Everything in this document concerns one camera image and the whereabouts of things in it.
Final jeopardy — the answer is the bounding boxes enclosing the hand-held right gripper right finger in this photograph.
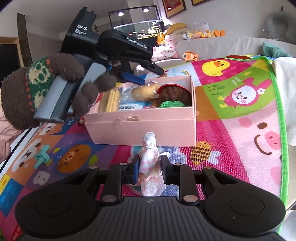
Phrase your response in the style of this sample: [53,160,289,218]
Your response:
[161,155,223,204]

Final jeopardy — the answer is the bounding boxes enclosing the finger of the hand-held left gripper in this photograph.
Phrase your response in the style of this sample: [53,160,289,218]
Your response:
[110,67,147,85]
[128,59,166,77]

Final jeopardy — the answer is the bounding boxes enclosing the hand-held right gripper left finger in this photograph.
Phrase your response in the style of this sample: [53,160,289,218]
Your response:
[77,154,140,204]

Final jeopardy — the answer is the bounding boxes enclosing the pink white lace hair bow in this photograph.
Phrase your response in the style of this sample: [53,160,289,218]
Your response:
[137,132,171,197]

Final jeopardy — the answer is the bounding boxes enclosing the bread bun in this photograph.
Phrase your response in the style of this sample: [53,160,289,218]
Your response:
[131,85,160,103]

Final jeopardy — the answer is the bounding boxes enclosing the blue white packet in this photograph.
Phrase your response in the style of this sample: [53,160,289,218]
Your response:
[119,103,145,112]

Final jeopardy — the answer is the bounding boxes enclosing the biscuit packet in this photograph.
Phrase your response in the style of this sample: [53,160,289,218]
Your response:
[99,89,121,113]

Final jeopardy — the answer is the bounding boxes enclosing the red rimmed brown knit item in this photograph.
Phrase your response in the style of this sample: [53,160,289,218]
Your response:
[157,83,193,107]

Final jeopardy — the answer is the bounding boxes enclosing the pink cardboard box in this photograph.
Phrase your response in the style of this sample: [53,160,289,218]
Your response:
[84,75,197,147]

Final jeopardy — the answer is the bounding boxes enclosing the green knit item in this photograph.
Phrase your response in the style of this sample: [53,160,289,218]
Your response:
[158,100,186,108]

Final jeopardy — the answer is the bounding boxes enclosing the pink patterned clothes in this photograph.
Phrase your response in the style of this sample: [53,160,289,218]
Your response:
[153,44,179,59]

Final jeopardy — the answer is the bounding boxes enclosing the glass fish tank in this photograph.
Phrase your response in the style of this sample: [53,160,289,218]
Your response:
[109,6,166,40]

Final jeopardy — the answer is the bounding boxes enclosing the yellow duck plush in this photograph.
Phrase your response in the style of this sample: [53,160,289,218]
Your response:
[156,31,167,46]

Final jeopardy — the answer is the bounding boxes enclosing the orange fish plush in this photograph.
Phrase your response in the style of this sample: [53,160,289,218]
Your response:
[182,51,199,62]

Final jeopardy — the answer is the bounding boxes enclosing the yellow pillow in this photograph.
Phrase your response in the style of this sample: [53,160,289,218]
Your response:
[166,23,187,35]

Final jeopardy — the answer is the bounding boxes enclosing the orange yellow plush toys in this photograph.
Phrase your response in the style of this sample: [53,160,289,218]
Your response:
[193,30,225,39]

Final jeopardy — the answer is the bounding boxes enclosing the beige sofa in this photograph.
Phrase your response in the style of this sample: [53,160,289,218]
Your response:
[151,36,296,68]

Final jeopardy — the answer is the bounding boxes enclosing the colourful cartoon play mat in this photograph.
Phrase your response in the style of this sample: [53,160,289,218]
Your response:
[0,54,289,241]

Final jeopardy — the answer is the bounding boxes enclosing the teal plastic clip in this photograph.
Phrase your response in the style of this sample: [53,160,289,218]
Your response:
[34,145,51,169]

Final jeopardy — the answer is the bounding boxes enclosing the black television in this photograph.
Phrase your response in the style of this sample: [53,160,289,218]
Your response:
[0,44,21,81]

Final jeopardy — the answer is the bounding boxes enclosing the green towel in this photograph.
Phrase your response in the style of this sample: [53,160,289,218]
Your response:
[262,42,292,58]

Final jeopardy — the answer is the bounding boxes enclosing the grey neck pillow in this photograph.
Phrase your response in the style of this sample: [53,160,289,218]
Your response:
[264,11,296,42]

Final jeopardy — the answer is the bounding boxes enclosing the white cloth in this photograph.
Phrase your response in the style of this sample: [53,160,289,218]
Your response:
[272,57,296,147]

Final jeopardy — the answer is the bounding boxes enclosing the red framed wall picture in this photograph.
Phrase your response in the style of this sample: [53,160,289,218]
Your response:
[162,0,187,19]

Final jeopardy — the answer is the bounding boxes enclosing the white wall paper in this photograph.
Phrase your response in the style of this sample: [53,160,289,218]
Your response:
[194,22,210,32]

